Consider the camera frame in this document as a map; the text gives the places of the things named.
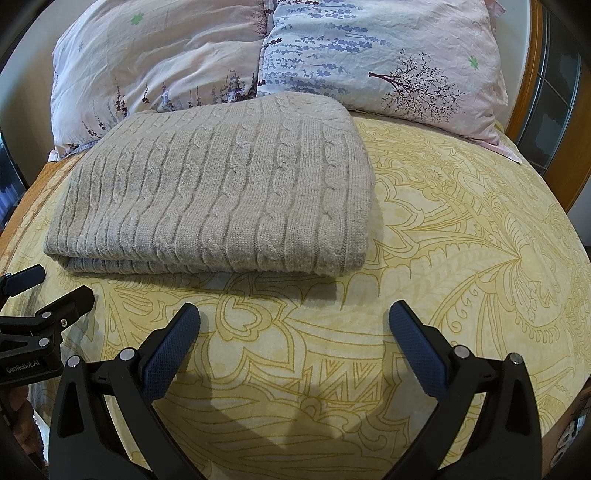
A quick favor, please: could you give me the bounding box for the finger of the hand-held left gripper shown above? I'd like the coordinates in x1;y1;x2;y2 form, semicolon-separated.
0;265;47;299
0;285;96;331

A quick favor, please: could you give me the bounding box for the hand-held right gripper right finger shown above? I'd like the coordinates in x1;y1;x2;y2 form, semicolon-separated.
383;300;544;480

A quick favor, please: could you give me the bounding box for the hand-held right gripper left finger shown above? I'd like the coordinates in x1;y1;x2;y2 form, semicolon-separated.
50;304;204;480

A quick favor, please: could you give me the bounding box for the beige cable-knit blanket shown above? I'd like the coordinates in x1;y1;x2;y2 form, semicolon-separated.
44;91;376;278

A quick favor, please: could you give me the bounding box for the person's left hand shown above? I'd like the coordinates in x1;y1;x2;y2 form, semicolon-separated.
10;385;45;464

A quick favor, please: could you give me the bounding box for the yellow patterned bed sheet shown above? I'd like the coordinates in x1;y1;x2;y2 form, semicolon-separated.
0;108;591;480

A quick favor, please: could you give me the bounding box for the pink pillow with lavender print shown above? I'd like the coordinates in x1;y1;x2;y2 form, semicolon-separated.
48;0;271;158

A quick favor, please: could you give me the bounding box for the dark glass door panel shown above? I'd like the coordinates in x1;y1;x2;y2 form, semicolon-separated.
519;7;585;178

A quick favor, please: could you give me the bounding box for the pink pillow with tree print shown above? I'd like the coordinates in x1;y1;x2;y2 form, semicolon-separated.
256;0;509;148

